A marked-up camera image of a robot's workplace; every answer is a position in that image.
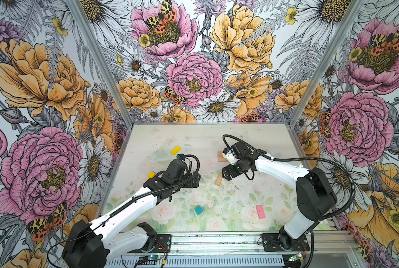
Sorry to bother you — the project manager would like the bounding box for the white vented cable duct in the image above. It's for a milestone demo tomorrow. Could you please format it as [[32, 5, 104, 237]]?
[[105, 255, 284, 268]]

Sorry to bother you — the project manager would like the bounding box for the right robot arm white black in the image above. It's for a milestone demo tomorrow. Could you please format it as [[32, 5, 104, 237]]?
[[222, 141, 337, 250]]

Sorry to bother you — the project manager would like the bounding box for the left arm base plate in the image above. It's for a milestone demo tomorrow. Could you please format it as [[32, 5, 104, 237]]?
[[141, 234, 172, 253]]

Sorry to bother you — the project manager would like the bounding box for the teal cube block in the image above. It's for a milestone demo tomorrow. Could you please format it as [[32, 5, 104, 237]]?
[[194, 205, 204, 215]]

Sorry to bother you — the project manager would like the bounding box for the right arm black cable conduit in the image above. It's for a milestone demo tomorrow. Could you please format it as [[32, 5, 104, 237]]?
[[222, 134, 356, 220]]

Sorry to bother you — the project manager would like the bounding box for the pink block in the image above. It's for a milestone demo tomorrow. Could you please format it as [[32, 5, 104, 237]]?
[[255, 205, 266, 219]]

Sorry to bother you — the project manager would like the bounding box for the yellow long block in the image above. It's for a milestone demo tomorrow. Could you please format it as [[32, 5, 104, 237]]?
[[171, 146, 181, 155]]

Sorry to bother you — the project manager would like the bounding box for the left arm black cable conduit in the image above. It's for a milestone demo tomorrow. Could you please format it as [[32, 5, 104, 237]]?
[[47, 153, 201, 265]]

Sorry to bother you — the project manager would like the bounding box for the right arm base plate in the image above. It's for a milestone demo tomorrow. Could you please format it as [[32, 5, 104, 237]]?
[[260, 233, 311, 252]]

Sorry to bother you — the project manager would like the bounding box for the natural wood block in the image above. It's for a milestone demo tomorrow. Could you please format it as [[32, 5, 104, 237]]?
[[215, 173, 223, 186], [217, 151, 228, 163]]

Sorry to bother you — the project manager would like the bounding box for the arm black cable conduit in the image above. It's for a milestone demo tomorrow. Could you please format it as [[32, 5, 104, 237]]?
[[222, 134, 356, 220], [47, 153, 201, 265]]

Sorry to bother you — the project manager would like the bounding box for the aluminium front rail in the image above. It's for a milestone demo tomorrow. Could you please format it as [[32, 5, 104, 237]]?
[[102, 230, 361, 257]]

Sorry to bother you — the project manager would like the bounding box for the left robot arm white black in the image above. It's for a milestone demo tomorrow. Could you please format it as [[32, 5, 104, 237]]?
[[62, 154, 201, 268]]

